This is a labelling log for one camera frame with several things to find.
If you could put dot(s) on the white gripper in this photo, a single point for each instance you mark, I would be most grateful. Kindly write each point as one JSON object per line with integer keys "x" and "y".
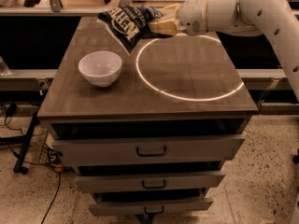
{"x": 192, "y": 17}

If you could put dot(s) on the wire basket with items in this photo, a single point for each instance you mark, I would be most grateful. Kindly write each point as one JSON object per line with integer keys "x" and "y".
{"x": 49, "y": 157}

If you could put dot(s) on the drawer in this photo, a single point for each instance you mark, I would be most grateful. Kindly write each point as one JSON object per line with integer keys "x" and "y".
{"x": 150, "y": 207}
{"x": 154, "y": 150}
{"x": 166, "y": 181}

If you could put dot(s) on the blue chip bag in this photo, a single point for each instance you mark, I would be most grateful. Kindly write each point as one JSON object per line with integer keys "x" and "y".
{"x": 129, "y": 24}

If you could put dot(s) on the middle drawer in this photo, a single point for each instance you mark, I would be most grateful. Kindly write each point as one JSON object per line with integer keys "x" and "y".
{"x": 166, "y": 181}

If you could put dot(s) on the bottom drawer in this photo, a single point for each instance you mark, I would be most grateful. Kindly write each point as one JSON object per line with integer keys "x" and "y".
{"x": 150, "y": 207}

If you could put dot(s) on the black stand leg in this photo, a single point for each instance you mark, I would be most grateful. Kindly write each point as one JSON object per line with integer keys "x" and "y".
{"x": 18, "y": 168}

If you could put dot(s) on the top drawer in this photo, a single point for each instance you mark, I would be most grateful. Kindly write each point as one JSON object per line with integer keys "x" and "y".
{"x": 154, "y": 150}

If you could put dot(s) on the grey drawer cabinet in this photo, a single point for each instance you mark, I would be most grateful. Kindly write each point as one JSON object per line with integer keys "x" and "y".
{"x": 175, "y": 87}

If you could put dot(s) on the white bowl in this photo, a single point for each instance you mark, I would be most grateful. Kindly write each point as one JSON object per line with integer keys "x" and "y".
{"x": 101, "y": 68}

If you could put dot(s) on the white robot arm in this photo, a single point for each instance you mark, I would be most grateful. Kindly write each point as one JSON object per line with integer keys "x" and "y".
{"x": 272, "y": 18}

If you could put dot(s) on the metal railing frame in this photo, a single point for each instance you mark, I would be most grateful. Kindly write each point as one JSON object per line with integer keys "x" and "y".
{"x": 93, "y": 3}

